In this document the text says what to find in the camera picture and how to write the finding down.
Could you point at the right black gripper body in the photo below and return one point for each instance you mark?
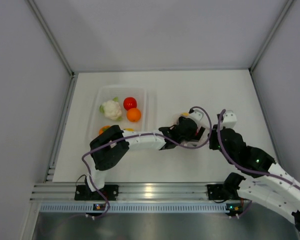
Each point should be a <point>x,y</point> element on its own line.
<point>214,142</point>

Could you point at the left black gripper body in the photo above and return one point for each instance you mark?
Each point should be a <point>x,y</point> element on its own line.
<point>192,136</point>

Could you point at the fake orange fruit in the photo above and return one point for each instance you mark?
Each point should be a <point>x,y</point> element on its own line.
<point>134,115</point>

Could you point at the fake yellow lemon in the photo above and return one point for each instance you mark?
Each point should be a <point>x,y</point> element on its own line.
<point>128,129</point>

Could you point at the fake red tomato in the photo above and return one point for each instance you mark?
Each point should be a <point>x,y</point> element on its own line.
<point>130,103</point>

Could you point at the fake white cauliflower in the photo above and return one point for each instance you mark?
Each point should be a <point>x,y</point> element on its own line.
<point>111,109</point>

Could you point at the fake orange bell pepper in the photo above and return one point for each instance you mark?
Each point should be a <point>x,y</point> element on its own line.
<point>103,129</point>

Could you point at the clear zip top bag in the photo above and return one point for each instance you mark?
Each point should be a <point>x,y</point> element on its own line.
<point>202,140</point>

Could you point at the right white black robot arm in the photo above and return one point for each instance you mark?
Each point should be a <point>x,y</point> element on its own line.
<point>257,176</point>

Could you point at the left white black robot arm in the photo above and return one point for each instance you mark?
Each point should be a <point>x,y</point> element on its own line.
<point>109,148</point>

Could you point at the white plastic basket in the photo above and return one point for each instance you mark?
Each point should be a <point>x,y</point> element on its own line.
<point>108,92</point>

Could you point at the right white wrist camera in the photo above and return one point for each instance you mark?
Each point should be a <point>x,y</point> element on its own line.
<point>228,119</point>

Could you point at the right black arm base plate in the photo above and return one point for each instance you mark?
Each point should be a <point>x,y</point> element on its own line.
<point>216,193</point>

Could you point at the aluminium mounting rail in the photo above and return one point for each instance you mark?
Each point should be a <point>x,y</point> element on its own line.
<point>127,192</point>

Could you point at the white slotted cable duct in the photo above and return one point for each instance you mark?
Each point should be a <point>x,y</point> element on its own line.
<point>120,207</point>

